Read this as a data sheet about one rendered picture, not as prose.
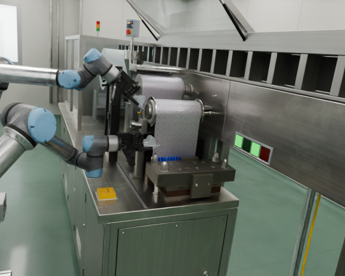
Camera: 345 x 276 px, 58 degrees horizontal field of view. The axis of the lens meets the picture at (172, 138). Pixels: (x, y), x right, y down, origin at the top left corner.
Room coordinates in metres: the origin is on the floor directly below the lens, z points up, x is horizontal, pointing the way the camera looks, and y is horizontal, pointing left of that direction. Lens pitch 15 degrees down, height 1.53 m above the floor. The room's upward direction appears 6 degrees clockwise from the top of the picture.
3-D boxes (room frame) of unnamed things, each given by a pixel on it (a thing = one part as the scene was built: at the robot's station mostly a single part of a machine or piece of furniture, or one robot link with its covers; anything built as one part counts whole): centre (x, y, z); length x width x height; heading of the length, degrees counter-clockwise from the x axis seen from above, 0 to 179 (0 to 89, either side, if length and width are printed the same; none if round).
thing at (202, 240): (2.37, 0.46, 0.43); 2.52 x 0.64 x 0.86; 24
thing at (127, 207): (2.37, 0.47, 0.88); 2.52 x 0.66 x 0.04; 24
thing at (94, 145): (1.33, 0.34, 1.11); 0.11 x 0.08 x 0.09; 114
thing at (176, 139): (1.49, -0.02, 1.11); 0.23 x 0.01 x 0.18; 114
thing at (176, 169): (1.40, -0.10, 1.00); 0.40 x 0.16 x 0.06; 114
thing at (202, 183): (1.32, -0.16, 0.97); 0.10 x 0.03 x 0.11; 114
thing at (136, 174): (1.51, 0.17, 1.05); 0.06 x 0.05 x 0.31; 114
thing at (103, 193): (1.25, 0.26, 0.91); 0.07 x 0.07 x 0.02; 24
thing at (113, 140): (1.36, 0.27, 1.11); 0.08 x 0.05 x 0.08; 24
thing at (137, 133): (1.39, 0.20, 1.12); 0.12 x 0.08 x 0.09; 114
